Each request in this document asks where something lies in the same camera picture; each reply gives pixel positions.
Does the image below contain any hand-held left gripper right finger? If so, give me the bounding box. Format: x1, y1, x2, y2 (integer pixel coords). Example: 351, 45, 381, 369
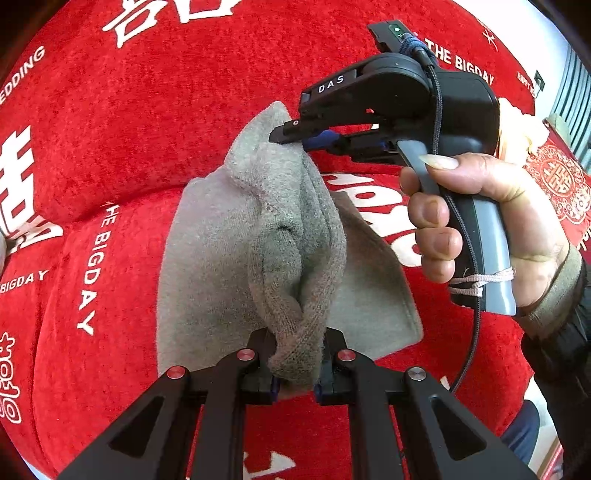
314, 330, 539, 480

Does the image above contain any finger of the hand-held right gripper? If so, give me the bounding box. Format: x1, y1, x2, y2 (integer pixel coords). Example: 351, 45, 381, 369
302, 130, 400, 161
269, 115, 377, 145

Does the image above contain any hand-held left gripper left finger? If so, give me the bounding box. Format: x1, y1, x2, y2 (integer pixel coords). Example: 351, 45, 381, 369
58, 330, 278, 480

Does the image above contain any grey knit garment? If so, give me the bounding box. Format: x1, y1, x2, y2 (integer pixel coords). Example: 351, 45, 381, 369
156, 102, 424, 400

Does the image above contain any person's right forearm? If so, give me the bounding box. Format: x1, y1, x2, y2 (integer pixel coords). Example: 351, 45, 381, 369
515, 244, 591, 416

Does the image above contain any person's right hand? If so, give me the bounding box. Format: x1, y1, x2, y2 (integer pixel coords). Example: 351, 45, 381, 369
399, 152, 571, 308

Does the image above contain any cream cloth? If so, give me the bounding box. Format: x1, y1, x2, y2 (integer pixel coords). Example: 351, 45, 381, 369
498, 98, 551, 163

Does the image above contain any red printed sofa cover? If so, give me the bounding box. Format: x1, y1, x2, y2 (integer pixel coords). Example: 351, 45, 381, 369
0, 0, 573, 480

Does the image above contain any grey curtain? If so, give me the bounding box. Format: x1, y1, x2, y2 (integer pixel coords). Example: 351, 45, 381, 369
550, 44, 591, 155

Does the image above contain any red patterned cushion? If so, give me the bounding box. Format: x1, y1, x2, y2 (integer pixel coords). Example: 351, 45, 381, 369
522, 129, 591, 247

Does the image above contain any person's blue jeans leg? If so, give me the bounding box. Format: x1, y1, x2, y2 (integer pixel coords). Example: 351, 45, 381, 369
500, 401, 542, 466

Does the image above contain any black cable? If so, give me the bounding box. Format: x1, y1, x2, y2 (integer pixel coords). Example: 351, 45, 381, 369
406, 41, 485, 393

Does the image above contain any white string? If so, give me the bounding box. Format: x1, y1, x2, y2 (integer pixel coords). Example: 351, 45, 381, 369
449, 267, 515, 297

